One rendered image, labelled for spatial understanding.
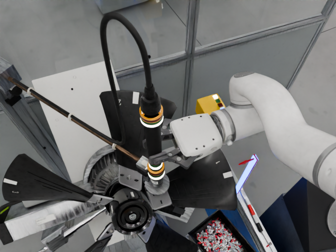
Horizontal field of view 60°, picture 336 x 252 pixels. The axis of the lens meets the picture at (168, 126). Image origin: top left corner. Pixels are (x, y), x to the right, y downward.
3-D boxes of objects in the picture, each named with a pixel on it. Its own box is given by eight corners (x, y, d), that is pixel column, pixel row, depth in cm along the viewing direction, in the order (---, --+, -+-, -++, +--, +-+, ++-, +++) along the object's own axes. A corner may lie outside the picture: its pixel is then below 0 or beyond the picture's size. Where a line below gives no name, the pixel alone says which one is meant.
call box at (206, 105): (194, 113, 134) (196, 98, 125) (214, 106, 136) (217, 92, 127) (209, 141, 126) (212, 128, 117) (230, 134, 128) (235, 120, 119)
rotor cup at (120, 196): (94, 194, 91) (96, 217, 79) (132, 167, 93) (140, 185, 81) (120, 224, 97) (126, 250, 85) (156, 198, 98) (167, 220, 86)
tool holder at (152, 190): (134, 183, 84) (130, 169, 76) (148, 165, 87) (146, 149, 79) (160, 200, 81) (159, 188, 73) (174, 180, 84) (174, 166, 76)
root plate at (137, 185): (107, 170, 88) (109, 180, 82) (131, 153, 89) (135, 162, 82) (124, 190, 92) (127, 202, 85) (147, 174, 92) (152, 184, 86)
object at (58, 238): (53, 247, 95) (45, 239, 94) (69, 236, 96) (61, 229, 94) (52, 252, 93) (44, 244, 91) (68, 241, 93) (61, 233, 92)
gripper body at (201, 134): (225, 153, 70) (183, 168, 68) (207, 120, 75) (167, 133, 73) (231, 137, 64) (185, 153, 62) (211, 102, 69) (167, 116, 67)
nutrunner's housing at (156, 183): (148, 188, 86) (132, 88, 47) (155, 178, 87) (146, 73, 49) (159, 196, 84) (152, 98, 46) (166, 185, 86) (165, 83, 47)
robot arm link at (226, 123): (232, 149, 71) (221, 153, 71) (216, 121, 76) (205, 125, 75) (239, 131, 64) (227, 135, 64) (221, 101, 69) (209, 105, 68)
